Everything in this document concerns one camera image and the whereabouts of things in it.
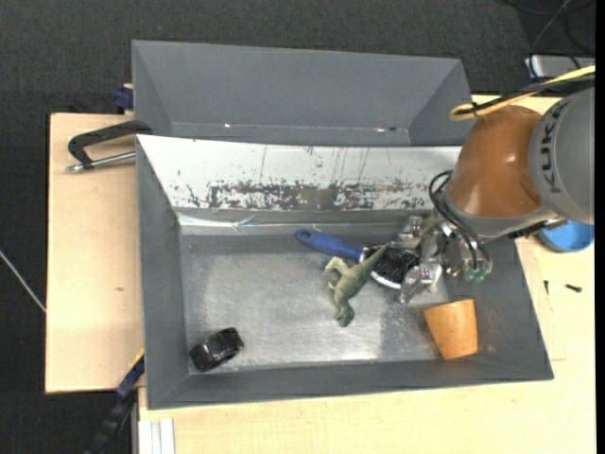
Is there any blue-handled black brush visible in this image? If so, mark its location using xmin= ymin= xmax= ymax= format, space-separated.
xmin=294 ymin=227 xmax=423 ymax=291

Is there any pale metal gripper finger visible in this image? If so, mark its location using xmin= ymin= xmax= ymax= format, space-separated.
xmin=399 ymin=261 xmax=444 ymax=306
xmin=398 ymin=215 xmax=426 ymax=251

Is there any green toy dinosaur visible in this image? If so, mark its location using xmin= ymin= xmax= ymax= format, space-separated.
xmin=322 ymin=245 xmax=391 ymax=328

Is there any orange cup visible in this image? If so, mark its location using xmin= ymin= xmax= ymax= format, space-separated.
xmin=422 ymin=298 xmax=479 ymax=361

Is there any blue round object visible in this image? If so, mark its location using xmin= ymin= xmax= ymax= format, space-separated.
xmin=537 ymin=219 xmax=596 ymax=253

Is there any grey metal bin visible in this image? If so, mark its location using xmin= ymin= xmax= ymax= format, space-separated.
xmin=130 ymin=39 xmax=555 ymax=410

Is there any pale wood board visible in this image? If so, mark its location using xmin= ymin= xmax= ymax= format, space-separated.
xmin=44 ymin=112 xmax=146 ymax=394

